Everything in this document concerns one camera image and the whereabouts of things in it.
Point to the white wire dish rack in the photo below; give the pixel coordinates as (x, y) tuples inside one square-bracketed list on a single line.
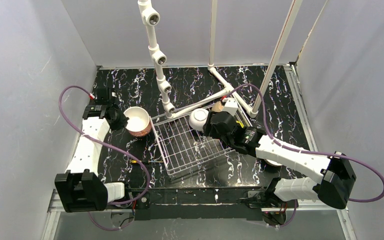
[(184, 148)]

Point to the yellow-green bowl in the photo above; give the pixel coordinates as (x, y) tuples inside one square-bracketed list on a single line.
[(240, 123)]

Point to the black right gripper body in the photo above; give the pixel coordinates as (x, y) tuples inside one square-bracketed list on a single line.
[(210, 124)]

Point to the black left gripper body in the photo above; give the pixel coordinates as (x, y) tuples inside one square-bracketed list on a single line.
[(117, 118)]

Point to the white PVC pipe frame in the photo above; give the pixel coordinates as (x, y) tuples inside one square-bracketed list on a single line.
[(182, 33)]

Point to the beige bowl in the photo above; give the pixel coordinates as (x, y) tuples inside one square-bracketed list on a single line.
[(217, 107)]

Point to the white bowl with tan outside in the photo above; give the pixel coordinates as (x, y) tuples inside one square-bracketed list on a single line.
[(272, 163)]

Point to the pale grey bowl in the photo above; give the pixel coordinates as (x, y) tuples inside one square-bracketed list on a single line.
[(198, 118)]

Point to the white bowl with brown outside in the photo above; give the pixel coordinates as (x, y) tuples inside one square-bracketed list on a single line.
[(139, 123)]

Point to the yellow handled screwdriver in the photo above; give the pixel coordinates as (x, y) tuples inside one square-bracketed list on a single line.
[(146, 161)]

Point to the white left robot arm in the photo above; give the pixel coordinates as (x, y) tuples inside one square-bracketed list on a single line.
[(79, 187)]

